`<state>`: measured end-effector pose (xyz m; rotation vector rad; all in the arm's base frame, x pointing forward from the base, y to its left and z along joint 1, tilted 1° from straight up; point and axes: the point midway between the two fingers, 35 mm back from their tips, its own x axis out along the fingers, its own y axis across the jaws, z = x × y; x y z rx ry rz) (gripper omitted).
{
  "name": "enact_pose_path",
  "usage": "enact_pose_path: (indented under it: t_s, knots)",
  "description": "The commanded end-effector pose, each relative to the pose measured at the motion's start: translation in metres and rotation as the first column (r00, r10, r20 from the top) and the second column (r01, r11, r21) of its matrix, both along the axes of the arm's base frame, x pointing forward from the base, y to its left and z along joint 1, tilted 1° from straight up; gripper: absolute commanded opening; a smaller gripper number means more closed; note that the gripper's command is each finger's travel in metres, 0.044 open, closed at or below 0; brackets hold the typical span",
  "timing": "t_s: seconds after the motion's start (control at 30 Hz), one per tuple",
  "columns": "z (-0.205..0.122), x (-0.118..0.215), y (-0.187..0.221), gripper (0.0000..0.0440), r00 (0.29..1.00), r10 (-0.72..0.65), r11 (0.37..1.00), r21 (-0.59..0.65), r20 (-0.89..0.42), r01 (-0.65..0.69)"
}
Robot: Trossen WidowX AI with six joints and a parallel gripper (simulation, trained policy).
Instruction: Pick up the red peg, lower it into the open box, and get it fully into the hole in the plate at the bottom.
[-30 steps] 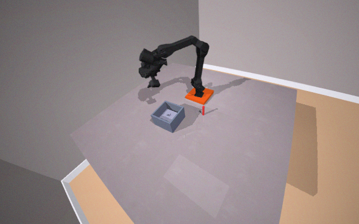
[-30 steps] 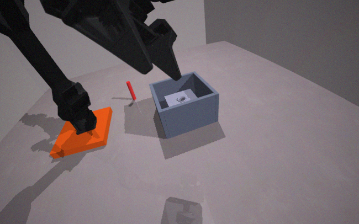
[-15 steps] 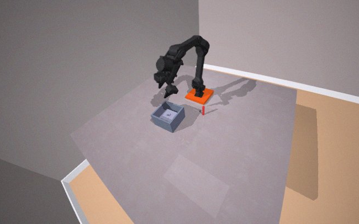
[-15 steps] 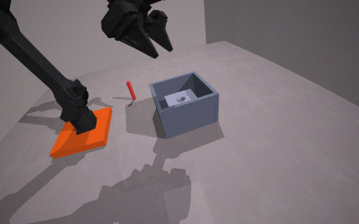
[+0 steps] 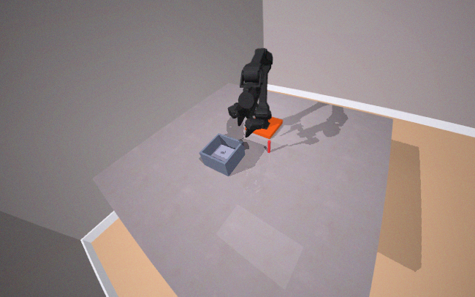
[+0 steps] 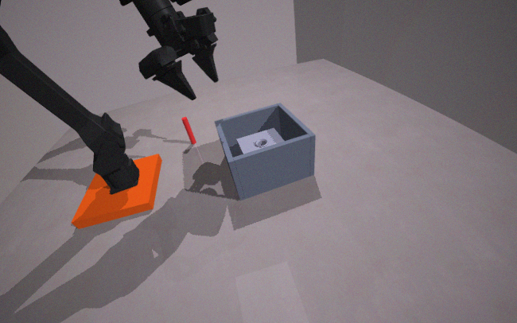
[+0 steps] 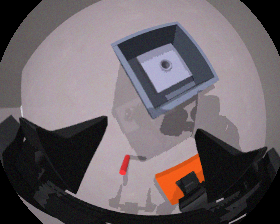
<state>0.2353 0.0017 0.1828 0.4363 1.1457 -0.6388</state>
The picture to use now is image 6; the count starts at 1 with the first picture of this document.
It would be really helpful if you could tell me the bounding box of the red peg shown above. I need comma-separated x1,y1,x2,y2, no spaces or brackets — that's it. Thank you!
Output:
181,117,196,144

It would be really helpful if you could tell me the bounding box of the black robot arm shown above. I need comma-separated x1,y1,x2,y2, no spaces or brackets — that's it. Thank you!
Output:
0,0,217,195

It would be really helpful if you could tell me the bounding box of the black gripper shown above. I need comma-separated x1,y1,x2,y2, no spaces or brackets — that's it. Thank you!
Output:
138,6,218,100

